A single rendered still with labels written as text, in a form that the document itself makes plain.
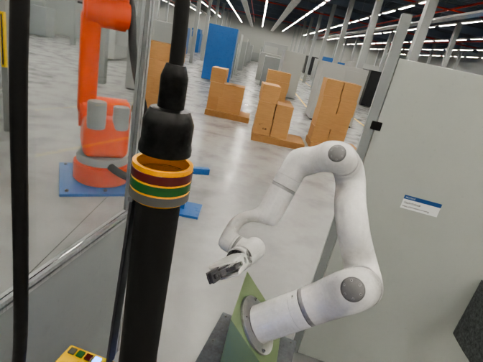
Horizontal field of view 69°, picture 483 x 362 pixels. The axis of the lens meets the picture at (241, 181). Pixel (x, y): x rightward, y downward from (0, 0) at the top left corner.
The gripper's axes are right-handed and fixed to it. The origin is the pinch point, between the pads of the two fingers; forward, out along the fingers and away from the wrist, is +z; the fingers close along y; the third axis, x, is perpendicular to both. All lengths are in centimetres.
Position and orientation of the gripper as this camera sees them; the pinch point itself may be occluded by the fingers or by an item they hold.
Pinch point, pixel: (213, 276)
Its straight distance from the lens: 106.1
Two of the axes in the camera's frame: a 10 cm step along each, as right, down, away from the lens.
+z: -4.2, 0.9, -9.0
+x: -3.1, -9.5, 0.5
